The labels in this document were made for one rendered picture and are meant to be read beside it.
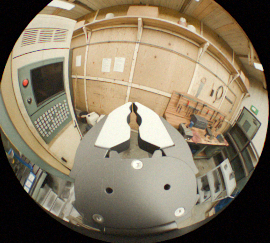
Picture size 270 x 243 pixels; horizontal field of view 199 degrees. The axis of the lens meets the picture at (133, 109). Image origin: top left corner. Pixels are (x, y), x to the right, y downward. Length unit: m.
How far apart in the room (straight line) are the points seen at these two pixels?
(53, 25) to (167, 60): 1.64
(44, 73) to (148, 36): 1.59
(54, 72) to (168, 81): 1.65
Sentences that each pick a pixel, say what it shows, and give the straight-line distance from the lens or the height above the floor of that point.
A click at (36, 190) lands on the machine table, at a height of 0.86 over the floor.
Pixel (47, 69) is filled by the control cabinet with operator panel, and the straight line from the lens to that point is 0.77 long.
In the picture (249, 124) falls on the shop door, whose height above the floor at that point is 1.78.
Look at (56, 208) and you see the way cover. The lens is 1.24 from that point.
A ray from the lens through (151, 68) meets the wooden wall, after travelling 1.53.
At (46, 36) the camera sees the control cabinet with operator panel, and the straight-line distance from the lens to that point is 0.84.
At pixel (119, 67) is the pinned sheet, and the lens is 1.65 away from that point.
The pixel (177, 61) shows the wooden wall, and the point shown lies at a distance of 1.62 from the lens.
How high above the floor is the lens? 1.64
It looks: 31 degrees down
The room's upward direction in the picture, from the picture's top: 12 degrees clockwise
